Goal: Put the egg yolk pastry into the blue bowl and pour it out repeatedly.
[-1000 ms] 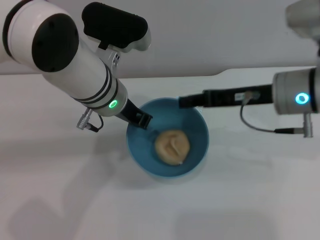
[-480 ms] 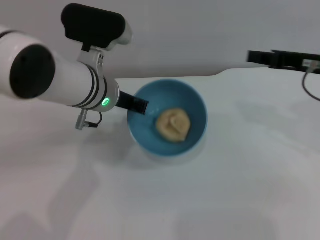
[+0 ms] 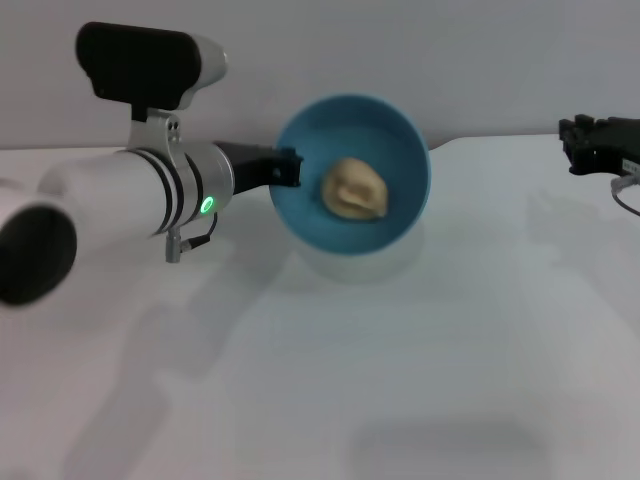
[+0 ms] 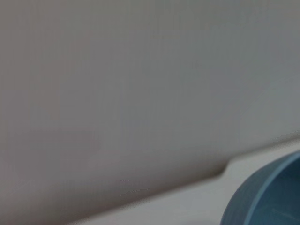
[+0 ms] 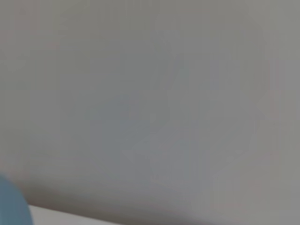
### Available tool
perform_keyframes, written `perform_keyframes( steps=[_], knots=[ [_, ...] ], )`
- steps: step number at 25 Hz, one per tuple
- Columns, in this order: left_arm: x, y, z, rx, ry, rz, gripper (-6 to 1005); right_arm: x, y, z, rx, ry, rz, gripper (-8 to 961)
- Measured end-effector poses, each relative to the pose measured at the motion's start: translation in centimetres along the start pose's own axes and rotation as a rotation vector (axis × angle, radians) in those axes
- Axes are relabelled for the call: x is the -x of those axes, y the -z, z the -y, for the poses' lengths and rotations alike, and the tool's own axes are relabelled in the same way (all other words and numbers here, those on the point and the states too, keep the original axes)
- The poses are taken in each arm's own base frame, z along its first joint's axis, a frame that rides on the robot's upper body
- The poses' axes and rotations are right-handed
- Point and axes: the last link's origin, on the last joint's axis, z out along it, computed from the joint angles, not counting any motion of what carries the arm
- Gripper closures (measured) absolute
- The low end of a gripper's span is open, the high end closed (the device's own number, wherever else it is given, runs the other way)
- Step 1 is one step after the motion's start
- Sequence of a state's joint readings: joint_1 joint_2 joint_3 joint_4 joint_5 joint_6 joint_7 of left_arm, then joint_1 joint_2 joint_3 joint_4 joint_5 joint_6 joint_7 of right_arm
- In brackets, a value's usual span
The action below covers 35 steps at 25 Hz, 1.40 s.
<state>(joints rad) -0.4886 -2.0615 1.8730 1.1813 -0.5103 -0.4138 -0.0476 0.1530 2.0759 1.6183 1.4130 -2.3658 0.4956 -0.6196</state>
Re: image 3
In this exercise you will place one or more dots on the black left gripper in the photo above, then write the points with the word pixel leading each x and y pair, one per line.
pixel 250 167

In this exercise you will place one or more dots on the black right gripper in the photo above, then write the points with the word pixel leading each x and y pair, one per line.
pixel 620 145

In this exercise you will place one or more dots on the blue bowl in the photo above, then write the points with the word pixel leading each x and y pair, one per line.
pixel 300 225

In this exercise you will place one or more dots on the beige egg yolk pastry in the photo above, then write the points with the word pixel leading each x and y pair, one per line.
pixel 355 190

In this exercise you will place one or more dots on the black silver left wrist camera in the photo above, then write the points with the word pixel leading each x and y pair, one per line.
pixel 140 65

